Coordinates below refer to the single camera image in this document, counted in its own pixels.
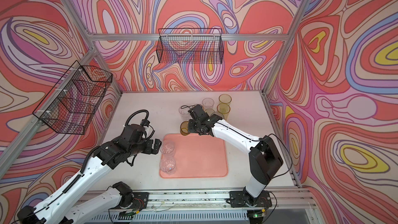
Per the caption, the clear glass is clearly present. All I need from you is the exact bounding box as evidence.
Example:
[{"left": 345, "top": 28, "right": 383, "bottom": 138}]
[
  {"left": 160, "top": 156, "right": 177, "bottom": 174},
  {"left": 160, "top": 141, "right": 176, "bottom": 157},
  {"left": 178, "top": 105, "right": 191, "bottom": 121},
  {"left": 202, "top": 97, "right": 215, "bottom": 110}
]

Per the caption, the brown glass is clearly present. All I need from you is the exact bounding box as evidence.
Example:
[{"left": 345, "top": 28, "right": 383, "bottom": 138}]
[{"left": 180, "top": 121, "right": 190, "bottom": 136}]

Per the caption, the pink plastic tray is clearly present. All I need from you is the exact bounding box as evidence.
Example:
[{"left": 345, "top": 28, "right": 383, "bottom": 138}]
[{"left": 159, "top": 134, "right": 229, "bottom": 179}]

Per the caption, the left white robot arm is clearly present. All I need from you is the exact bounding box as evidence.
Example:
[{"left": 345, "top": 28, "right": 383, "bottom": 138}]
[{"left": 17, "top": 120, "right": 162, "bottom": 224}]

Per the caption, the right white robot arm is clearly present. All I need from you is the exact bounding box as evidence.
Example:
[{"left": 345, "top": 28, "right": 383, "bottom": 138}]
[{"left": 187, "top": 104, "right": 284, "bottom": 207}]

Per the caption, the light green glass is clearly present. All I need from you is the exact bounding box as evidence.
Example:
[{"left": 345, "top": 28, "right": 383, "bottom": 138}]
[{"left": 205, "top": 108, "right": 215, "bottom": 116}]

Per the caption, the blue tinted glass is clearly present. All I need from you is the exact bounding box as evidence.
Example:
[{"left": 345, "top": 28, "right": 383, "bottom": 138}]
[{"left": 213, "top": 112, "right": 224, "bottom": 119}]

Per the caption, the yellow green glass right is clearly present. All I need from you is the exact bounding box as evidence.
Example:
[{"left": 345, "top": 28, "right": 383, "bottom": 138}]
[{"left": 217, "top": 103, "right": 231, "bottom": 120}]

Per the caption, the yellow glass back right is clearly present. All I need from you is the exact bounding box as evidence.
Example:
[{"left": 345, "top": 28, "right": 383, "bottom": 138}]
[{"left": 218, "top": 94, "right": 232, "bottom": 105}]

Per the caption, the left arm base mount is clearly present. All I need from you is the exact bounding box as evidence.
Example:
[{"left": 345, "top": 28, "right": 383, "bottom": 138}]
[{"left": 111, "top": 191, "right": 149, "bottom": 211}]

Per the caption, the left black wire basket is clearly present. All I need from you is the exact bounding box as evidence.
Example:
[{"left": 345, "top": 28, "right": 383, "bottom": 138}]
[{"left": 32, "top": 61, "right": 113, "bottom": 135}]

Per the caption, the black wire basket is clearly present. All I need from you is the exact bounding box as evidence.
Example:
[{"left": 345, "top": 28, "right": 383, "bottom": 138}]
[
  {"left": 156, "top": 28, "right": 224, "bottom": 64},
  {"left": 32, "top": 61, "right": 113, "bottom": 135}
]

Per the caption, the aluminium front rail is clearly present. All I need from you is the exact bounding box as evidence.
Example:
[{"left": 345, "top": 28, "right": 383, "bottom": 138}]
[{"left": 66, "top": 189, "right": 324, "bottom": 224}]

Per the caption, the back black wire basket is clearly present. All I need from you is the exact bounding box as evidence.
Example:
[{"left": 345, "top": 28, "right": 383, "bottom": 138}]
[{"left": 156, "top": 28, "right": 224, "bottom": 64}]

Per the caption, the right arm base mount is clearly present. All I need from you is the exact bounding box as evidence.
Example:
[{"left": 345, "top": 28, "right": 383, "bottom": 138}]
[{"left": 226, "top": 190, "right": 273, "bottom": 209}]

